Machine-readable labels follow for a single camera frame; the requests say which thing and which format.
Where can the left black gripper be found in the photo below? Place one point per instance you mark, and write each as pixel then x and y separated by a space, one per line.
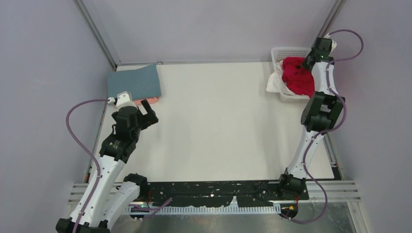
pixel 148 119

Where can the folded salmon pink t shirt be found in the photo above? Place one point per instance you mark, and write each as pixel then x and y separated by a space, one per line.
pixel 149 100

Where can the folded grey-blue t shirt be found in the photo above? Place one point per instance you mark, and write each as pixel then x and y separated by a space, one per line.
pixel 141 83

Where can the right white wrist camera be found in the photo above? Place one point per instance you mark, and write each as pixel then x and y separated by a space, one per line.
pixel 333 42

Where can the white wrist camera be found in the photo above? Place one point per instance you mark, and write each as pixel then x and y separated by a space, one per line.
pixel 333 42
pixel 123 99

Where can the white plastic laundry basket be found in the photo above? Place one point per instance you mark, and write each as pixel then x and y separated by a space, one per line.
pixel 280 53

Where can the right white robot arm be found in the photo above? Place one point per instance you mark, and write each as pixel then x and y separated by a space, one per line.
pixel 320 114

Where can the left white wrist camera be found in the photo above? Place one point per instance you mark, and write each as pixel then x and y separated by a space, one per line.
pixel 123 99

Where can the crumpled white t shirt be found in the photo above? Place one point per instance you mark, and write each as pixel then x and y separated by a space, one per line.
pixel 275 82

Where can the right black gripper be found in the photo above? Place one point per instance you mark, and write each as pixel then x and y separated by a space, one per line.
pixel 303 63

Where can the red t shirt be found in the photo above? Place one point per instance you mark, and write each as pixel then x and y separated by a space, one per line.
pixel 297 79

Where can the white slotted cable duct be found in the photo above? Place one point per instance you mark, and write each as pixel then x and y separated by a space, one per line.
pixel 229 210

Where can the aluminium frame rails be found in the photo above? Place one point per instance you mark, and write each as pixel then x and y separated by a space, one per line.
pixel 337 191

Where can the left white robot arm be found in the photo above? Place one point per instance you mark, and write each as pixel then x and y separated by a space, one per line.
pixel 96 212

